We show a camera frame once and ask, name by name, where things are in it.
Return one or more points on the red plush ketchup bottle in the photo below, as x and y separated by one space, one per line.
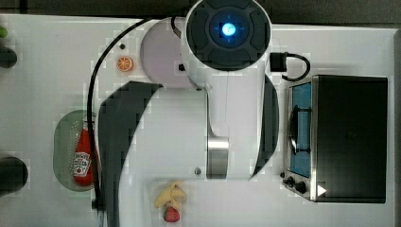
82 162

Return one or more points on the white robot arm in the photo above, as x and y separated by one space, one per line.
149 134

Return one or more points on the green oval strainer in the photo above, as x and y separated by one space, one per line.
65 160

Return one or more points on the round grey plate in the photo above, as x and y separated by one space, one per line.
161 56

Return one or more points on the orange slice toy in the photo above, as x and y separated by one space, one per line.
125 64

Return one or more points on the red plush strawberry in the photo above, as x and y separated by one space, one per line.
171 215

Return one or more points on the black toaster oven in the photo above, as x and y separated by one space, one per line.
336 141

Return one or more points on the black cylinder lower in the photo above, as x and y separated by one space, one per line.
13 175

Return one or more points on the black cylinder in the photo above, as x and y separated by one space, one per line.
8 57
13 175

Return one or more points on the black cylinder upper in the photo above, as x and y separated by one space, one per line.
8 57

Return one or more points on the green cylinder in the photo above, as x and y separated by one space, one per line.
3 32

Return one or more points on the black connector with cable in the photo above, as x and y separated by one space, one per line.
278 63

